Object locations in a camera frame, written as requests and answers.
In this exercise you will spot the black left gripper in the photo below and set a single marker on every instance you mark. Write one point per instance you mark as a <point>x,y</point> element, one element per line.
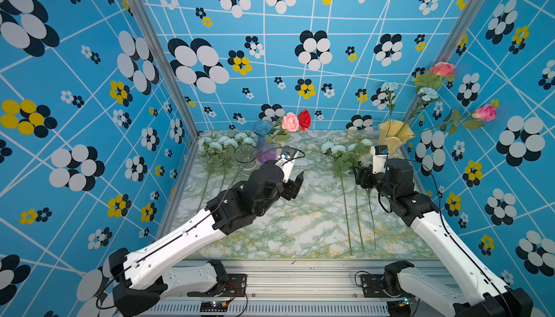
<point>294,188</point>

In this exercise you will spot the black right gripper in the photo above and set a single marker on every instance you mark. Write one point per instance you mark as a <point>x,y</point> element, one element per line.
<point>364,174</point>

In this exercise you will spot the light blue carnation stem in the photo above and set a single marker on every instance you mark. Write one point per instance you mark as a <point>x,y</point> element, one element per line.
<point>374,234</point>

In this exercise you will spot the blue purple ribbed glass vase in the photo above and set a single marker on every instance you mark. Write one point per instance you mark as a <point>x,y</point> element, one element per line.
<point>266,150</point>

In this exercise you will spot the yellow ceramic vase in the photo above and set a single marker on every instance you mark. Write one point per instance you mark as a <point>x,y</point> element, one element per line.
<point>394,134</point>

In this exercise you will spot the pink rose stem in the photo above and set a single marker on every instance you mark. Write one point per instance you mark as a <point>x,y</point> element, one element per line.
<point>281,131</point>

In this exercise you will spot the clear glass vase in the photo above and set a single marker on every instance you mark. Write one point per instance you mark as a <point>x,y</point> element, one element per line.
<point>246,157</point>

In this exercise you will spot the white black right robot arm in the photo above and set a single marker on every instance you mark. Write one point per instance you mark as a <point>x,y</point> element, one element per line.
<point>480,292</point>

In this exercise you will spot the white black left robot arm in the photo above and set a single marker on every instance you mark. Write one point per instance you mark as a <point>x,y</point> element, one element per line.
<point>146,276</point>

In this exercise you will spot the red rose stem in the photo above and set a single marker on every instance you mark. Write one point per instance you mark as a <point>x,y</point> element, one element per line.
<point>305,120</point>

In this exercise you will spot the mixed flower bouquet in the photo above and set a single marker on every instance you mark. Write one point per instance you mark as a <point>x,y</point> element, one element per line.
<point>427,93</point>

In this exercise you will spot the right circuit board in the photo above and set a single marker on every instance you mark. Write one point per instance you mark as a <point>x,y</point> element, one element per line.
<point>399,308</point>

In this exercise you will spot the circuit board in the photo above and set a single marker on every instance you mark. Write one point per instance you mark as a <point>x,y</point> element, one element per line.
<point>399,308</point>
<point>214,307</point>

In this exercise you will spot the left circuit board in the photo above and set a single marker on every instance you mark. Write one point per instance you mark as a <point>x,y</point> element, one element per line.
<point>214,307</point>

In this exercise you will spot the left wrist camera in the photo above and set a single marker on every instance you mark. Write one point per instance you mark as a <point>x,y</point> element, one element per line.
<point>286,160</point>

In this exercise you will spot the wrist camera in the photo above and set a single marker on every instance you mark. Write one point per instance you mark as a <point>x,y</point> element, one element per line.
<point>380,154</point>
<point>286,160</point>

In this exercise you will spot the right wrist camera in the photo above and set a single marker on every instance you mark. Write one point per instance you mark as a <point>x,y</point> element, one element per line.
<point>380,154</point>

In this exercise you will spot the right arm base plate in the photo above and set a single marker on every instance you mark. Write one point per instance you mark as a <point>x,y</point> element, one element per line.
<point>372,286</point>

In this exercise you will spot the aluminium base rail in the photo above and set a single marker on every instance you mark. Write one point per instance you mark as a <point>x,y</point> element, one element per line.
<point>281,282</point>

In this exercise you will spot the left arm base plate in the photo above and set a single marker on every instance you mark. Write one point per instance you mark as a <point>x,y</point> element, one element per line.
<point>234,286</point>

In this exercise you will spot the right aluminium corner post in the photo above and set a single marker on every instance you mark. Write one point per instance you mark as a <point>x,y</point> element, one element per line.
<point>459,29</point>

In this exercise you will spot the aluminium corner post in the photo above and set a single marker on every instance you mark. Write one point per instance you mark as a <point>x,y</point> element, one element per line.
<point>459,29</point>
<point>147,29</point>

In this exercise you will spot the left aluminium corner post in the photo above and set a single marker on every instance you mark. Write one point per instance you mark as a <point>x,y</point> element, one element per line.
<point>147,29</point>

